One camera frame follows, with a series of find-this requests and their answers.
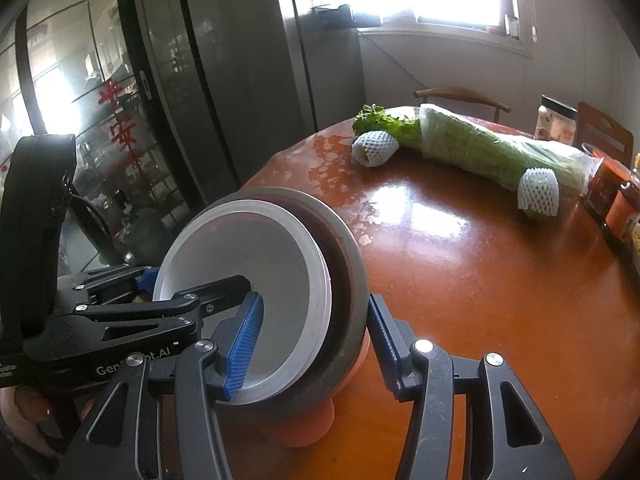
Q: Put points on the grey refrigerator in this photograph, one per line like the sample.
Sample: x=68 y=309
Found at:
x=240 y=85

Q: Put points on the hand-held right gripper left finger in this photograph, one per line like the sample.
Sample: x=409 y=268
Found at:
x=245 y=345

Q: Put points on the large steel bowl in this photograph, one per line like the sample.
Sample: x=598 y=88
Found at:
x=320 y=385

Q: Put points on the glass door red stickers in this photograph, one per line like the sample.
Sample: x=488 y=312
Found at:
x=100 y=110

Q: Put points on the red sauce jar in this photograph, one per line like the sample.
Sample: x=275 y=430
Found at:
x=605 y=185

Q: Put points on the green leaf lettuce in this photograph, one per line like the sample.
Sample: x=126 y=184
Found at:
x=385 y=122

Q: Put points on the sauce bottle orange cap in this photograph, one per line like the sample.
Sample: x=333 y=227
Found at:
x=625 y=215

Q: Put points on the wrapped napa cabbage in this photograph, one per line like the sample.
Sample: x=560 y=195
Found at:
x=475 y=145

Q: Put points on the red noodle bowl food picture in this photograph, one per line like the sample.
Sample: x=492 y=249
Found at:
x=280 y=270

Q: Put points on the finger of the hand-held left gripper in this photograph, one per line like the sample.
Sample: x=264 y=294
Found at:
x=150 y=317
x=145 y=280

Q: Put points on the person's left hand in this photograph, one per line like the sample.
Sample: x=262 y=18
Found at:
x=35 y=410

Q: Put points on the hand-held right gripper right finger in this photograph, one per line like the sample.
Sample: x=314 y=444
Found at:
x=382 y=345

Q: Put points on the fruit in white foam net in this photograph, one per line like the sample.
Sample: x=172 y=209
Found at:
x=375 y=146
x=539 y=190

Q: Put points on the wooden armchair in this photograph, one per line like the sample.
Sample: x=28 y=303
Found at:
x=460 y=92

